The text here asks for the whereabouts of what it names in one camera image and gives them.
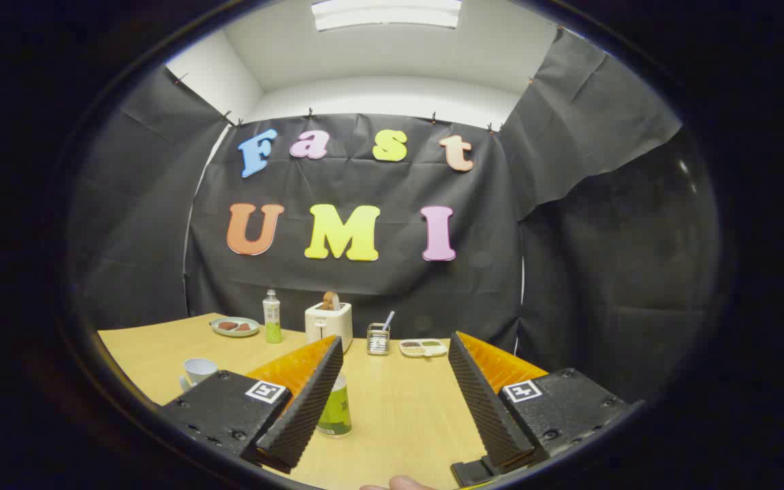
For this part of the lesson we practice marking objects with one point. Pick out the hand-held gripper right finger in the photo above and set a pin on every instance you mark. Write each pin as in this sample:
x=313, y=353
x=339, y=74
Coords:
x=484, y=408

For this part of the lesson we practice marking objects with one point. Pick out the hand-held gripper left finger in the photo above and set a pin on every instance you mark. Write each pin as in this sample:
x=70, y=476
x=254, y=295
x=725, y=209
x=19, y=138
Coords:
x=303, y=408

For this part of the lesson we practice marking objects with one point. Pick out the green label juice bottle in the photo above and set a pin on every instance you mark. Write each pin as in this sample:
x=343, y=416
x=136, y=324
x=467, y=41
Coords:
x=339, y=408

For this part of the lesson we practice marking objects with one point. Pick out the white cup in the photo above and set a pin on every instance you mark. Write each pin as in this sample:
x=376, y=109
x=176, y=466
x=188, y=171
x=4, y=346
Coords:
x=196, y=372

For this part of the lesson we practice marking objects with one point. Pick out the capped green drink bottle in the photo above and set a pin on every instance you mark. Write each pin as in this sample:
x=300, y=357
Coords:
x=272, y=320

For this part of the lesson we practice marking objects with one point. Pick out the wooden table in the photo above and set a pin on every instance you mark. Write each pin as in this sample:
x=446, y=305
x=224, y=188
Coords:
x=405, y=408

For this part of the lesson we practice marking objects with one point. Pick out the white divided dish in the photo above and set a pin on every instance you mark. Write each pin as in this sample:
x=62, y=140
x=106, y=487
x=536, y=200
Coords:
x=423, y=348

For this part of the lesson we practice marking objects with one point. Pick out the white toaster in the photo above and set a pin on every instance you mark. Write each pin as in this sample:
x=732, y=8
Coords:
x=329, y=325

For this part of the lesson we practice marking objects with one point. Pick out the grey-green round plate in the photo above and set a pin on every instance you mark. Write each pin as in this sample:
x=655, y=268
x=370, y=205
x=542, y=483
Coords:
x=235, y=331

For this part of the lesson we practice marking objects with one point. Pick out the bread slice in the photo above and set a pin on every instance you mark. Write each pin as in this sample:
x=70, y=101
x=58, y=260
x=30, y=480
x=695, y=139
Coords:
x=330, y=300

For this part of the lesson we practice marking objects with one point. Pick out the white spoon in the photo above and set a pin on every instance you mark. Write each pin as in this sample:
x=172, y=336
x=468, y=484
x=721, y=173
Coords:
x=388, y=320

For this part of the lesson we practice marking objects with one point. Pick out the black backdrop cloth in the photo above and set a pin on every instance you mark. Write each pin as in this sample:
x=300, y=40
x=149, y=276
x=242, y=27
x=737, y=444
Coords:
x=365, y=279

